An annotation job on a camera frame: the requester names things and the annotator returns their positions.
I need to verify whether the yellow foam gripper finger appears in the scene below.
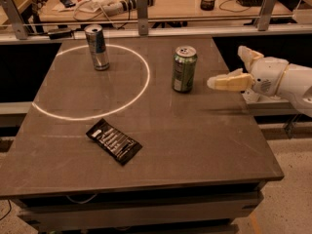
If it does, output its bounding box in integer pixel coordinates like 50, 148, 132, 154
237, 46, 263, 72
207, 68, 254, 92

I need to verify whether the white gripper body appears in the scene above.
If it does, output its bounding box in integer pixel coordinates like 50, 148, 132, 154
250, 57, 289, 97

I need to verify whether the green soda can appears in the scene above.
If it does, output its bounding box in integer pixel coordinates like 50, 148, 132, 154
172, 46, 197, 93

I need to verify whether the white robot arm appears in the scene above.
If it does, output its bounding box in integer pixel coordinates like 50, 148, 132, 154
207, 46, 312, 117

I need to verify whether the silver blue energy drink can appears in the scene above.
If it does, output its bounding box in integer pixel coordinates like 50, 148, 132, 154
85, 24, 109, 70

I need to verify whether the clear sanitizer bottle left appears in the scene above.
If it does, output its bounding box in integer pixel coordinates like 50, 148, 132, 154
243, 89, 260, 102

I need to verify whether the black mesh cup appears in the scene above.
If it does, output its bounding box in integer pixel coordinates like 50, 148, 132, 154
200, 0, 215, 11

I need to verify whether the white power strip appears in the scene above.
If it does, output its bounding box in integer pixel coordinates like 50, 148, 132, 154
100, 0, 155, 18

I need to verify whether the black snack packet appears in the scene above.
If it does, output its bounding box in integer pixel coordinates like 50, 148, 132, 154
86, 119, 142, 166

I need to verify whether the right metal bracket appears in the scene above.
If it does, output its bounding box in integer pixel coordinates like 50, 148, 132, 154
254, 0, 277, 31

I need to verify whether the metal bracket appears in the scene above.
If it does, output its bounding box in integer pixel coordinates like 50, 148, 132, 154
0, 0, 28, 40
136, 0, 148, 36
254, 0, 277, 31

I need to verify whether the middle metal bracket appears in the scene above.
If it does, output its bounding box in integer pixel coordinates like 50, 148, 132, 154
136, 0, 148, 36

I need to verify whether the black device on rail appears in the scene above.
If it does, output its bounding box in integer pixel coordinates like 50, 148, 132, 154
48, 28, 72, 39

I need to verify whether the left metal bracket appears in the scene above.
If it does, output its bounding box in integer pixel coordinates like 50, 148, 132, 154
0, 0, 28, 40

